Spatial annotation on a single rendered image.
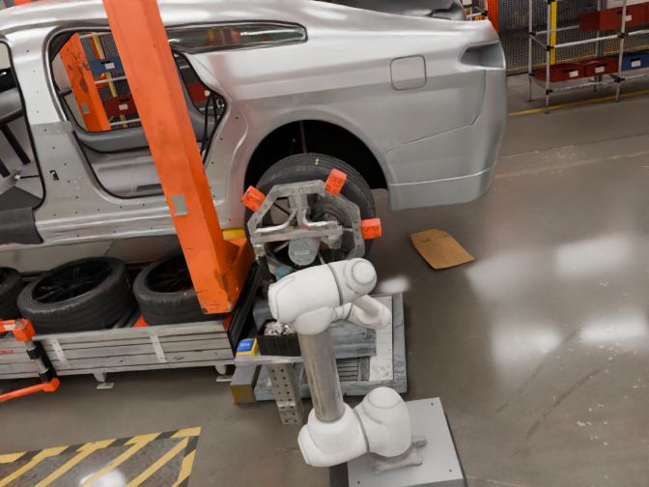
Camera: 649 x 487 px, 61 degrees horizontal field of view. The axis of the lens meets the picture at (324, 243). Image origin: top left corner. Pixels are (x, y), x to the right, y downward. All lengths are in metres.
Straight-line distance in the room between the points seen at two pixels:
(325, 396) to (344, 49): 1.69
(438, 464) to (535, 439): 0.74
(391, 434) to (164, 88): 1.63
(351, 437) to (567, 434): 1.18
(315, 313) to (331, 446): 0.54
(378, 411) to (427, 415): 0.38
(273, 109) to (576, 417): 2.06
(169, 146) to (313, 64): 0.82
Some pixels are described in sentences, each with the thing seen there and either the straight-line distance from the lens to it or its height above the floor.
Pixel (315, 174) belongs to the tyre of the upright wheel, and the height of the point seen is 1.14.
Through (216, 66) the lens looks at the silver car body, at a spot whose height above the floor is 1.64.
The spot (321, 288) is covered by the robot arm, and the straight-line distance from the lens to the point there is 1.56.
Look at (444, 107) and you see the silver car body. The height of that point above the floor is 1.28.
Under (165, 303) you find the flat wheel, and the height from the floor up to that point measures 0.48.
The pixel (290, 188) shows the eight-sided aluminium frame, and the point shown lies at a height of 1.12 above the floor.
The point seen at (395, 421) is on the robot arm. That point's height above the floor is 0.62.
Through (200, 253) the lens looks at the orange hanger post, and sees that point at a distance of 2.73.
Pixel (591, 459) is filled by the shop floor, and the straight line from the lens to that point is 2.72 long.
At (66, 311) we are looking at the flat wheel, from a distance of 3.55.
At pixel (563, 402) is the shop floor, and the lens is 2.94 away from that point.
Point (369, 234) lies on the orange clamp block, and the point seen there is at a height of 0.84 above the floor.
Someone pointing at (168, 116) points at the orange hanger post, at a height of 1.54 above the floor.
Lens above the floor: 2.03
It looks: 27 degrees down
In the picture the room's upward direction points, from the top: 11 degrees counter-clockwise
